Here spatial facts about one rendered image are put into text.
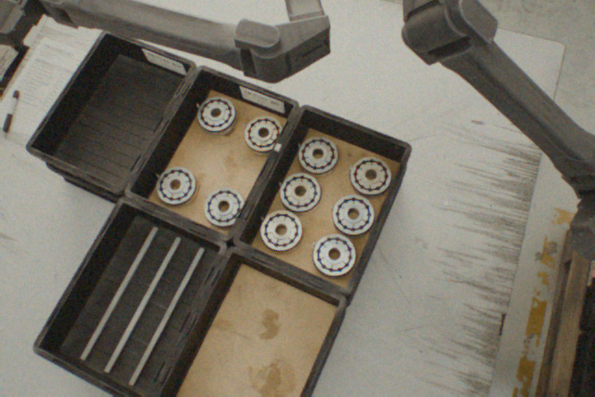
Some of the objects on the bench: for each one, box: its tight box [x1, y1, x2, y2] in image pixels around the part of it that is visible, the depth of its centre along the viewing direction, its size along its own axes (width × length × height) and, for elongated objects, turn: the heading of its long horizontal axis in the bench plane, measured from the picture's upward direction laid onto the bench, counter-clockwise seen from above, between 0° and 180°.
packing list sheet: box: [0, 36, 86, 136], centre depth 180 cm, size 33×23×1 cm
